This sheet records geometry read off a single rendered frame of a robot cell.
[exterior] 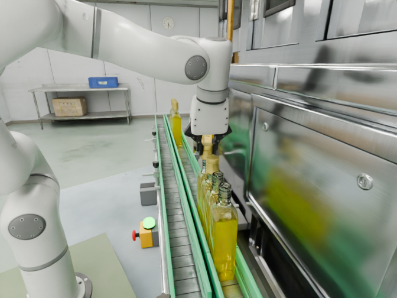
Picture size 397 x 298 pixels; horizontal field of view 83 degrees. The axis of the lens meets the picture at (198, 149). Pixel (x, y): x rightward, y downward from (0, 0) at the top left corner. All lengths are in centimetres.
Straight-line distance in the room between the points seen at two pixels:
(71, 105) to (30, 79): 130
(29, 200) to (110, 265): 34
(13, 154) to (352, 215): 56
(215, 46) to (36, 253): 55
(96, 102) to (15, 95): 180
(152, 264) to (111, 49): 69
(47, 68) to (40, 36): 631
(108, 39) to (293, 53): 36
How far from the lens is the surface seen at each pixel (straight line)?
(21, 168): 53
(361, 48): 42
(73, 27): 45
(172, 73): 43
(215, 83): 53
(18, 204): 55
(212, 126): 59
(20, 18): 39
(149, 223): 88
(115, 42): 45
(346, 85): 40
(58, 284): 66
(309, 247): 51
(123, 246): 97
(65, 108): 604
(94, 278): 77
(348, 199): 40
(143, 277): 85
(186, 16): 642
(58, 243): 61
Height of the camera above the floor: 139
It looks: 21 degrees down
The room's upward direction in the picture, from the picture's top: straight up
